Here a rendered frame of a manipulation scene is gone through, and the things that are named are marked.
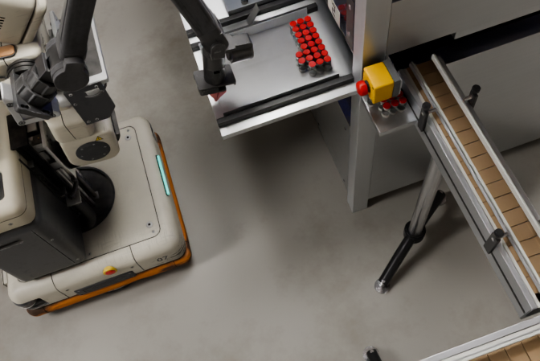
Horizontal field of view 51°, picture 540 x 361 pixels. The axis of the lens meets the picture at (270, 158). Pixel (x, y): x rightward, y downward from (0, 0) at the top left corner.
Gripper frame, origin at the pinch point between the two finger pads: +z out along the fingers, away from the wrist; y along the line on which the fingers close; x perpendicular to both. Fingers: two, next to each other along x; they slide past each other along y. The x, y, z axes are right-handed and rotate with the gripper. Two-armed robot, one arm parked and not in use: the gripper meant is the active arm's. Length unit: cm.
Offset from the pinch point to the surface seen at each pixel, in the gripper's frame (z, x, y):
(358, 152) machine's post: 31, -12, 45
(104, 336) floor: 103, -24, -55
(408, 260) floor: 82, -38, 66
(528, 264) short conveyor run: -14, -72, 50
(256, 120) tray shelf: 1.9, -9.2, 9.2
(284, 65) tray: -0.7, 5.2, 22.1
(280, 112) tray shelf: 0.7, -9.5, 16.0
